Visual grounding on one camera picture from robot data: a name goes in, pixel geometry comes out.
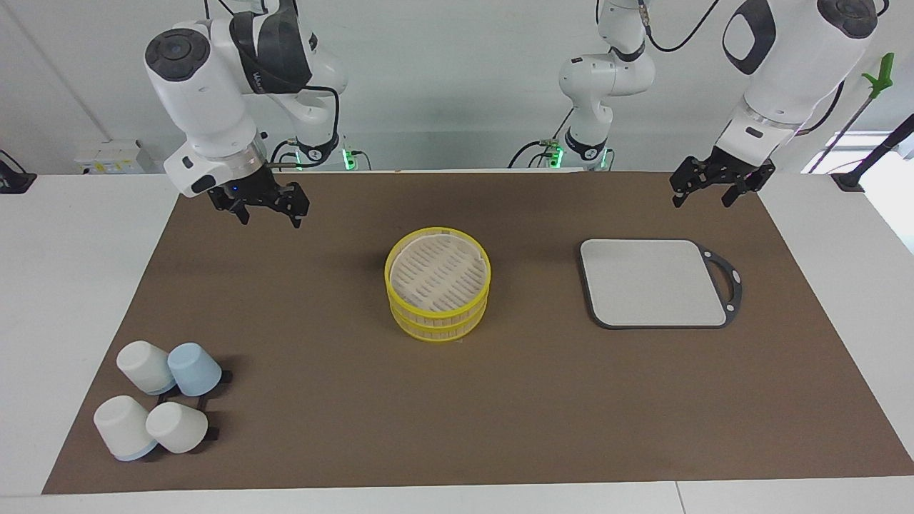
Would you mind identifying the white plastic cup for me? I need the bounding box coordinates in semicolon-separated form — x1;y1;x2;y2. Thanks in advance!
94;395;159;462
116;341;176;395
146;402;209;455

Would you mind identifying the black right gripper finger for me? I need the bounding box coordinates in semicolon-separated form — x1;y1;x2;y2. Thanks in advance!
277;183;310;229
207;191;251;226

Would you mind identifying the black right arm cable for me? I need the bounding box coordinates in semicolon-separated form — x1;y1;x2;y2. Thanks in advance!
268;84;341;169

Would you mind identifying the white wall socket box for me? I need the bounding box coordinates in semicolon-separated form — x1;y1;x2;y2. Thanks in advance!
75;139;147;176

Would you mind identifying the black base cable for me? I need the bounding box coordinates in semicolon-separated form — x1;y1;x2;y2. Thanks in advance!
508;107;573;170

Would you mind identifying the yellow steamer tier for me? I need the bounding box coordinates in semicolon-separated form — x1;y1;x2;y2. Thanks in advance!
389;296;490;343
384;227;491;318

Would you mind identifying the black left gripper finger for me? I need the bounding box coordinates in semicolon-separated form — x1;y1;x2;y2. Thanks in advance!
670;157;711;208
722;166;775;208

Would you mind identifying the yellow steamer bottom tier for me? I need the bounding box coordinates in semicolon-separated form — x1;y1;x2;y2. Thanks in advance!
389;296;490;343

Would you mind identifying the yellow steamer top tier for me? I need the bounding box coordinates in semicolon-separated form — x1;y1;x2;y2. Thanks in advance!
384;227;491;318

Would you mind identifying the black cup rack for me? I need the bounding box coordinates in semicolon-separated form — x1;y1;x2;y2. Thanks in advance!
154;368;233;443

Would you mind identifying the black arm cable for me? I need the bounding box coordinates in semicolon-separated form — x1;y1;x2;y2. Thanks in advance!
639;0;722;53
268;84;341;169

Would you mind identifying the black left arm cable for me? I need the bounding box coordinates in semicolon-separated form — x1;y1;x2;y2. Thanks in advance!
639;0;722;53

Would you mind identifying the brown table mat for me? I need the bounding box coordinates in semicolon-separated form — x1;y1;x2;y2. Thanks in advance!
41;170;914;495

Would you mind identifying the green tipped pole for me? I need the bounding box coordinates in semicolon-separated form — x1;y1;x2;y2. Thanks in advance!
814;53;897;172

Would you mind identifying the black stand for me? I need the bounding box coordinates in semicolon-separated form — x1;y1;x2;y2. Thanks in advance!
832;114;914;192

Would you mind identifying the black desk device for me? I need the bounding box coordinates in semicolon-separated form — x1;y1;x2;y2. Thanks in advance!
0;150;37;195

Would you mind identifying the light blue plastic cup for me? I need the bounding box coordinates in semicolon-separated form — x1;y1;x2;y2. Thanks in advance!
168;343;223;398

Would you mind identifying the grey cutting board dark rim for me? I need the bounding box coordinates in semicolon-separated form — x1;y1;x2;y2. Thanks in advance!
580;238;743;330

